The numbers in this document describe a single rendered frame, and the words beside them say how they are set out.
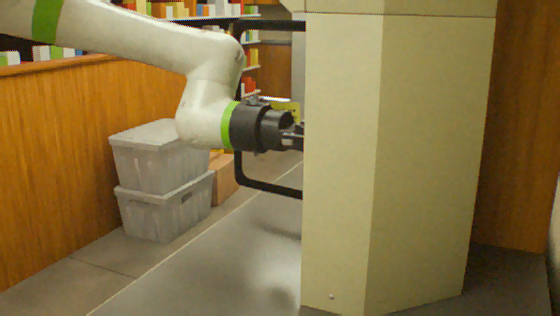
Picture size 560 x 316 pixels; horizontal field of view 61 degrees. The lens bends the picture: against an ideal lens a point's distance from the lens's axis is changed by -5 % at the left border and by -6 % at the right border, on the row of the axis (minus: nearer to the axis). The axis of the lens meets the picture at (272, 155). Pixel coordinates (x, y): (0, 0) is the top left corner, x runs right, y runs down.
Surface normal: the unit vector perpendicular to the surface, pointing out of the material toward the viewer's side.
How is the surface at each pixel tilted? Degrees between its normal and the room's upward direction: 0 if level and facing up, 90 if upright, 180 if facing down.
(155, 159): 95
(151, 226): 95
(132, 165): 95
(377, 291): 90
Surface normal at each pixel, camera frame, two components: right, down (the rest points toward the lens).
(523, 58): -0.43, 0.26
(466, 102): 0.34, 0.27
